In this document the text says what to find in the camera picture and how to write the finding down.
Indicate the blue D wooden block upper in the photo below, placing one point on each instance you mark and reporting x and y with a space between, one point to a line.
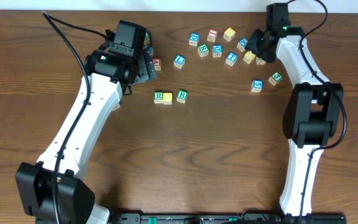
194 39

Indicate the green r wooden block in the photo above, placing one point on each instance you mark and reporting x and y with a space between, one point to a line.
203 50
158 97

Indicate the blue L wooden block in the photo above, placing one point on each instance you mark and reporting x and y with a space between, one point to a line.
179 61

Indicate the red I wooden block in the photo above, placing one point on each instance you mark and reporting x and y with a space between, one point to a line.
212 35

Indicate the green N wooden block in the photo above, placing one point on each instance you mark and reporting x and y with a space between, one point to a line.
260 61

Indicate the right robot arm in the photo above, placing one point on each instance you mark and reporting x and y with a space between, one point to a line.
311 115

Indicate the blue d wooden block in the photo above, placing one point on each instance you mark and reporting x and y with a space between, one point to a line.
194 39
217 50

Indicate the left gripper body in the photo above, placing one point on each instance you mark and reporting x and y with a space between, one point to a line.
146 69

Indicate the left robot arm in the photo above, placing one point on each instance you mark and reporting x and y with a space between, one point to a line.
53 189

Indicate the green J wooden block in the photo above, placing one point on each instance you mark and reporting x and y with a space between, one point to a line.
275 78

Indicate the blue X wooden block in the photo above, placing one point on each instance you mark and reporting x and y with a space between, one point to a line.
241 45

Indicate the yellow O wooden block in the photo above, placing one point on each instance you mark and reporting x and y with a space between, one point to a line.
167 98
249 57

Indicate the green 4 wooden block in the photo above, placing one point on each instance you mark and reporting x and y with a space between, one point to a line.
117 106

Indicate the blue D wooden block lower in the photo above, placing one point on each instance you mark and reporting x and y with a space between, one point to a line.
217 50

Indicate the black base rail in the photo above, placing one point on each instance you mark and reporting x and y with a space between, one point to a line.
247 218

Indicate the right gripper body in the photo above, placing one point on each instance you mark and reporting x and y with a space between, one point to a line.
257 45

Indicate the blue 5 wooden block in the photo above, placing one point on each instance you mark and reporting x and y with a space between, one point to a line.
257 86

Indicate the green B wooden block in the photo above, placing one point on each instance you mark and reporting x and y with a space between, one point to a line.
182 95

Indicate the red A wooden block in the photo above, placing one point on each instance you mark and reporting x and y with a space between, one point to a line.
157 63

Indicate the yellow top wooden block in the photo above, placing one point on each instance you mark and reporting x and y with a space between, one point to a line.
229 34

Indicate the blue T wooden block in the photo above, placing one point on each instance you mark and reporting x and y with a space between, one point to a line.
231 58

